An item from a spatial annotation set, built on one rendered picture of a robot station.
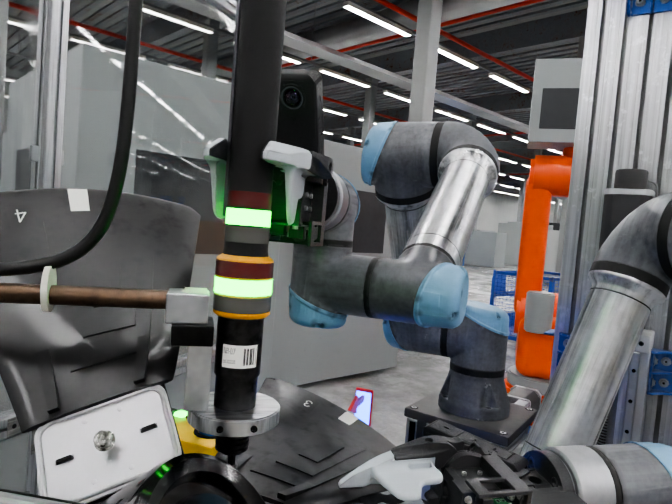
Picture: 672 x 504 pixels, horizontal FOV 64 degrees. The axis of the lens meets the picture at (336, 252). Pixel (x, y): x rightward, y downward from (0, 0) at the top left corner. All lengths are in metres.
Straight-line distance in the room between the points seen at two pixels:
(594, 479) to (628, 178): 0.74
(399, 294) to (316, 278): 0.10
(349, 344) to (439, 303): 4.30
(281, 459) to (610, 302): 0.45
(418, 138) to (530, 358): 3.50
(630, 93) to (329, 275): 0.86
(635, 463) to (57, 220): 0.59
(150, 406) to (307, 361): 4.18
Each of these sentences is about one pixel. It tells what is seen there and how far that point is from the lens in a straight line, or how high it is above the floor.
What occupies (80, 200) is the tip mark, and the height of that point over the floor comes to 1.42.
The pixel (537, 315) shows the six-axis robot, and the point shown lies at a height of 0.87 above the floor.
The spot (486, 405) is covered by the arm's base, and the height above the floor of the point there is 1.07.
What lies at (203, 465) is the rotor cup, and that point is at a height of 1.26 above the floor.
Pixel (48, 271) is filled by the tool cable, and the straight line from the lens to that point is 0.42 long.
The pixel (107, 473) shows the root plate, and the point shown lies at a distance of 0.41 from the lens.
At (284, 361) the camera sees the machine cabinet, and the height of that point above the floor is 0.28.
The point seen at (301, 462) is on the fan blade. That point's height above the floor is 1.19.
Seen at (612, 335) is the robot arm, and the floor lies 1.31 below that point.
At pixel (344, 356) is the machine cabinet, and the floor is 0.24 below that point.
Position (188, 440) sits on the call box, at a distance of 0.89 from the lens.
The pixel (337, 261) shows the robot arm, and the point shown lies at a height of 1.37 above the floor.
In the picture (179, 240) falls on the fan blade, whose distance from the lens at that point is 0.53.
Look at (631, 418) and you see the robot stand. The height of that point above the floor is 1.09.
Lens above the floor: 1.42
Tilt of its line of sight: 3 degrees down
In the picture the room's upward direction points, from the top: 5 degrees clockwise
